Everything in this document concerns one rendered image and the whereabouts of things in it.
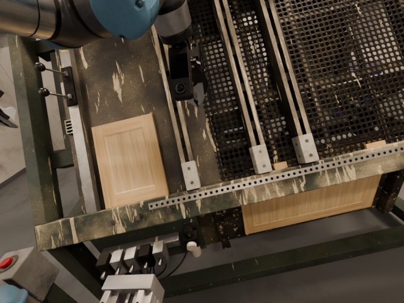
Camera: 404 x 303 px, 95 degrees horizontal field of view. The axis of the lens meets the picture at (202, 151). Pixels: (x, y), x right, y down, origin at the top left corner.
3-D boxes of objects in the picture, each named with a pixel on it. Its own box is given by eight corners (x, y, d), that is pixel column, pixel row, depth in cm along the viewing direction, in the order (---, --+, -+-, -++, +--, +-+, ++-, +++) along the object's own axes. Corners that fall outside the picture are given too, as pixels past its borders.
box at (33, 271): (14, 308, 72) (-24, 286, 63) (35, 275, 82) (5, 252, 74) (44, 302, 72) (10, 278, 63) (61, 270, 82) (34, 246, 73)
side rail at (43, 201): (53, 219, 98) (33, 226, 87) (24, 29, 108) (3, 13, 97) (64, 217, 97) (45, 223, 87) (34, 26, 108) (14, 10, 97)
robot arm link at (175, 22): (185, 8, 33) (142, 20, 34) (192, 35, 37) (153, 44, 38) (186, -9, 37) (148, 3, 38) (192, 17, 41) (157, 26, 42)
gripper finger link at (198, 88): (208, 93, 58) (201, 67, 50) (208, 107, 55) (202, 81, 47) (198, 95, 58) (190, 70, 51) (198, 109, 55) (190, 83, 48)
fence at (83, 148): (91, 211, 91) (86, 214, 87) (61, 35, 100) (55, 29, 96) (101, 209, 91) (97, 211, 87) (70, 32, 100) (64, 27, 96)
